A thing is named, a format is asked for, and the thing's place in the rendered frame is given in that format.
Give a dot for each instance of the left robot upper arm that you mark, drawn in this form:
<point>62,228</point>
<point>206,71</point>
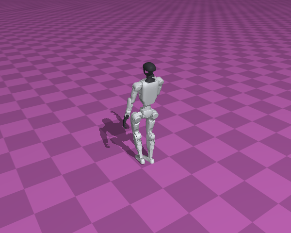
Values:
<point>135,88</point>

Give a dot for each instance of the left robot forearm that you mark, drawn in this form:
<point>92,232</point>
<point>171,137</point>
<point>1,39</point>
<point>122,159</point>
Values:
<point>129,107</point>

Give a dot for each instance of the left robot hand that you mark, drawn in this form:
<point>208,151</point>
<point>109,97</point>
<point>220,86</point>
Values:
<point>124,121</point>

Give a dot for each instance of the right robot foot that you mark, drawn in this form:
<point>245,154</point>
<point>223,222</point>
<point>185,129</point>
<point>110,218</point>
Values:
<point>150,160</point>

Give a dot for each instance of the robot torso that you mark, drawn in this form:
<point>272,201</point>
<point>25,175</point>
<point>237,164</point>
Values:
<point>147,96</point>

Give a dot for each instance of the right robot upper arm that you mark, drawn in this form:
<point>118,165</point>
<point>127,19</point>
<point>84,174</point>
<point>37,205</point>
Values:
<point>161,81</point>

